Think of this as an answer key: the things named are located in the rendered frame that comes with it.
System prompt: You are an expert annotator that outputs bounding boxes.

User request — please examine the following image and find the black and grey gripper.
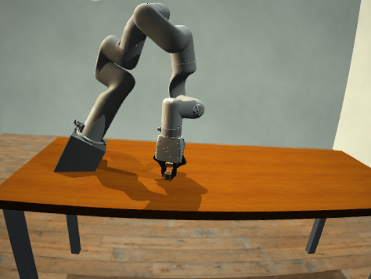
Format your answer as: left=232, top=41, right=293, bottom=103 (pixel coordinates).
left=153, top=134, right=186, bottom=179

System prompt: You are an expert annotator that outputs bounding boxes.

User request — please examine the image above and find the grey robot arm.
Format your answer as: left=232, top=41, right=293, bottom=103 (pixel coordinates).
left=74, top=3, right=205, bottom=146

